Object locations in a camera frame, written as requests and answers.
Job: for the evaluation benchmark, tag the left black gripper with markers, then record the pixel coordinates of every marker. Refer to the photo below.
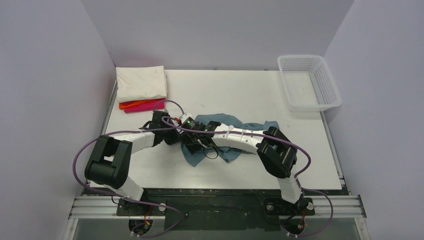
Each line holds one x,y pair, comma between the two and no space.
162,120

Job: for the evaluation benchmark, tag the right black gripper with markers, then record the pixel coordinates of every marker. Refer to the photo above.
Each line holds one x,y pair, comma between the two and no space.
204,127

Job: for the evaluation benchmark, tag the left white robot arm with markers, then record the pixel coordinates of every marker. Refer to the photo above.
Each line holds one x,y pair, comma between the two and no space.
109,162

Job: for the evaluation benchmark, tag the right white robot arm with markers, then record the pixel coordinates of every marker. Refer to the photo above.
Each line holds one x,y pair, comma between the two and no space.
277,154

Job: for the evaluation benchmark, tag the folded pink t shirt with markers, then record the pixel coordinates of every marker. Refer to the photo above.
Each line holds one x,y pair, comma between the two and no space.
146,106

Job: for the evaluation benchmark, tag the folded orange t shirt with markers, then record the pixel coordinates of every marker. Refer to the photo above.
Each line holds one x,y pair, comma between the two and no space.
129,104

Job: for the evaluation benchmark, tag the folded cream t shirt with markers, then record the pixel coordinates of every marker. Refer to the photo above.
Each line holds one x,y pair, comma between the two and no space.
141,83

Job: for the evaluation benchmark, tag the white plastic basket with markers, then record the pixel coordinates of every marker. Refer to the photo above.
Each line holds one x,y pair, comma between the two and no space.
308,83

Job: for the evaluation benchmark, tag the aluminium mounting rail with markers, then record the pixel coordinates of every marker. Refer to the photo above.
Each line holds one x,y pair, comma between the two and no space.
102,207

